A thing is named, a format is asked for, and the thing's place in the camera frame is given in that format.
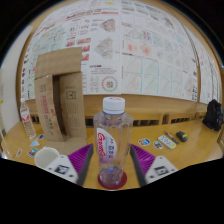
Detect white cabinet unit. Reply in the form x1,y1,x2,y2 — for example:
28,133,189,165
0,25,35,134

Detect dark pen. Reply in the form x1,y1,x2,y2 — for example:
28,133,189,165
163,130,180,145

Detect white remote control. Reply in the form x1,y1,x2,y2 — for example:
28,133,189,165
157,134,177,150

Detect pale round table sticker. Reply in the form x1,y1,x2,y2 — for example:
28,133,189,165
152,140,164,150

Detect brown cardboard box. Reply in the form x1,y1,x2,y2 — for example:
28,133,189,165
34,46,88,156

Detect small black pouch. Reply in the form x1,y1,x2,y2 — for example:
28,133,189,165
175,130,189,143

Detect flat round red coaster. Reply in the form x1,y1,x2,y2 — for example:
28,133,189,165
97,171,128,191

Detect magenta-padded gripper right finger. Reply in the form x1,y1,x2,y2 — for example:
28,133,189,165
129,143,180,188

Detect black bag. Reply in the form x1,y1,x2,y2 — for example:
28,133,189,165
202,98,224,132

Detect multicoloured table sticker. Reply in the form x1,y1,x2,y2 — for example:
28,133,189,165
27,147,39,159

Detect white triangular table sticker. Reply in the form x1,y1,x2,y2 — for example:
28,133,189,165
29,139,42,148

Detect clear water bottle white cap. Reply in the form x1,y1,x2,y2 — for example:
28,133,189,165
93,96,134,188

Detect large printed wall posters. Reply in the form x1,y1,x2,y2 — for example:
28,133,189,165
20,0,221,104

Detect clear bottle with red label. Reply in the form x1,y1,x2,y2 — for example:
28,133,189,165
19,97,37,140

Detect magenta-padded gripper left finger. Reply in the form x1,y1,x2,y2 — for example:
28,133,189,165
45,143,95,188

